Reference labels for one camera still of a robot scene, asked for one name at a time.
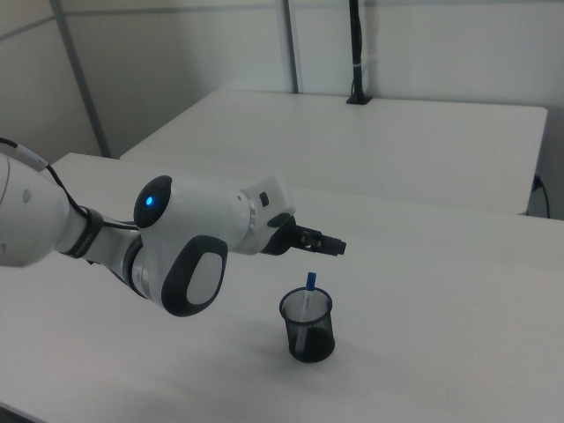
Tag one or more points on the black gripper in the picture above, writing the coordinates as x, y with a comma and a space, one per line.
284, 235

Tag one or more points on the white side table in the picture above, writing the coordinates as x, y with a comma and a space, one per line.
374, 145

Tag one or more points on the blue and white marker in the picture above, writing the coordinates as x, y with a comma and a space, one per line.
310, 282

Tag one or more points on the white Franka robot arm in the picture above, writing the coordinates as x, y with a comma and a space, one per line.
198, 229

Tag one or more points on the black camera stand pole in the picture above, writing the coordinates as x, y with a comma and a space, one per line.
358, 53

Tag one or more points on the grey corner partition post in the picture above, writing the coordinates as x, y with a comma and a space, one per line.
83, 88

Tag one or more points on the grey wall partition post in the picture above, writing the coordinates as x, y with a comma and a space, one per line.
293, 44

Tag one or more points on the black mesh pen cup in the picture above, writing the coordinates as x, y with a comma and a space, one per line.
317, 343

